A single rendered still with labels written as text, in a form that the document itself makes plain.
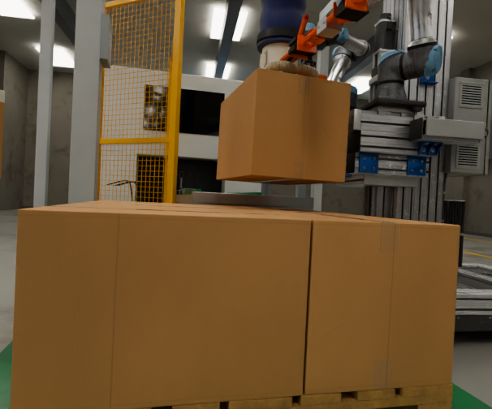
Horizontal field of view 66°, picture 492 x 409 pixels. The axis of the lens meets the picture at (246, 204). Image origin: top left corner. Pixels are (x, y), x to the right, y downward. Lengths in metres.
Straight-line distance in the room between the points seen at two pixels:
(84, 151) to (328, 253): 2.15
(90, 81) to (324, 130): 1.78
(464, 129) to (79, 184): 2.24
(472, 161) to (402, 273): 1.27
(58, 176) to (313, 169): 11.10
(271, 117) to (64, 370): 1.06
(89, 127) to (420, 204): 2.08
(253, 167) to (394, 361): 0.80
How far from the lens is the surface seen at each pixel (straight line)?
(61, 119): 12.46
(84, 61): 2.91
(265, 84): 1.50
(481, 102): 2.26
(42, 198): 5.04
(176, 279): 0.82
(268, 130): 1.47
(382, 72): 1.90
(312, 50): 1.63
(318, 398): 0.99
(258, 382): 0.93
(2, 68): 11.73
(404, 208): 2.04
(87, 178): 2.77
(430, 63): 1.83
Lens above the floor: 0.58
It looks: 1 degrees down
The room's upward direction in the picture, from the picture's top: 3 degrees clockwise
